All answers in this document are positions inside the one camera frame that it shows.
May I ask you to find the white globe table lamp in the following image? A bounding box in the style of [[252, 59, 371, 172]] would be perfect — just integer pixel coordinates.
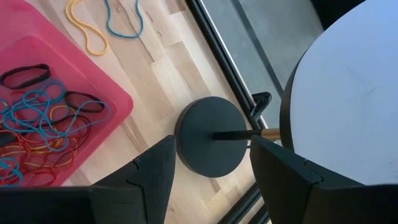
[[174, 0, 398, 187]]

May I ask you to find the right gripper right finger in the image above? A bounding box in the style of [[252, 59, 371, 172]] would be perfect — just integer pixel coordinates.
[[249, 134, 398, 224]]

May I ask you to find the long red rubber band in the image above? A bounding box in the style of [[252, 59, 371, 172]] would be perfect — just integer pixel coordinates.
[[0, 130, 75, 187]]

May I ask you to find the pink translucent plastic bin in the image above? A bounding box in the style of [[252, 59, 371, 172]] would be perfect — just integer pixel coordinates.
[[0, 0, 135, 188]]

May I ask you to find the thick black rubber band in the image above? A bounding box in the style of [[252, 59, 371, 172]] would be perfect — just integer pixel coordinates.
[[0, 63, 52, 90], [64, 90, 106, 114]]

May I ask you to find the black table edge rail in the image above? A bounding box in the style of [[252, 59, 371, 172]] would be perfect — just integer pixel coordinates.
[[185, 0, 270, 130]]

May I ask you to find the large teal rubber band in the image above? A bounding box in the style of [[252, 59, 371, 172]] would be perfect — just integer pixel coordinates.
[[104, 0, 145, 40]]

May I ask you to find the dark brown rubber band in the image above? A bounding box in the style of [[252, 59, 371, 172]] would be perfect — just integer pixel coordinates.
[[46, 114, 93, 151]]

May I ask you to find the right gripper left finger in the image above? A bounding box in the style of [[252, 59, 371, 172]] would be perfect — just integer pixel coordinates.
[[0, 134, 177, 224]]

